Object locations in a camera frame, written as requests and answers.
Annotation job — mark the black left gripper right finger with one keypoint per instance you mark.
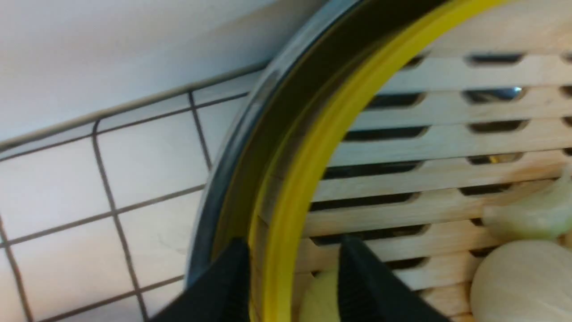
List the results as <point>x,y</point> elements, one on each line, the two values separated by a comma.
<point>368,291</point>

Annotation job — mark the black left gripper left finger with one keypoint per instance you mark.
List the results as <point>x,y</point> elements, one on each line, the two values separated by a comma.
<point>220,294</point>

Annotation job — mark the bamboo steamer basket yellow rim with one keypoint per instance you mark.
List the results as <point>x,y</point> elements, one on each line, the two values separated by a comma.
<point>423,168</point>

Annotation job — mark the pale green round bun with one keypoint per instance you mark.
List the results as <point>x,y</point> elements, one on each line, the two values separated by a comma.
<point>319,303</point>

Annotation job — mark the white checked tablecloth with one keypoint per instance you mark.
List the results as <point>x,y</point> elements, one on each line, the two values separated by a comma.
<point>96,222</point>

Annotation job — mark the white round bun centre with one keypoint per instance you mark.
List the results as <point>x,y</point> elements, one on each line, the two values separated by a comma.
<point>523,281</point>

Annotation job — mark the green dumpling behind buns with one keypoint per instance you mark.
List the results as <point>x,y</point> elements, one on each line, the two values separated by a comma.
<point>543,214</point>

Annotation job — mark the stainless steel two-handled pot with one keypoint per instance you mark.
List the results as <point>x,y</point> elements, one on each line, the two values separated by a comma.
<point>250,147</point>

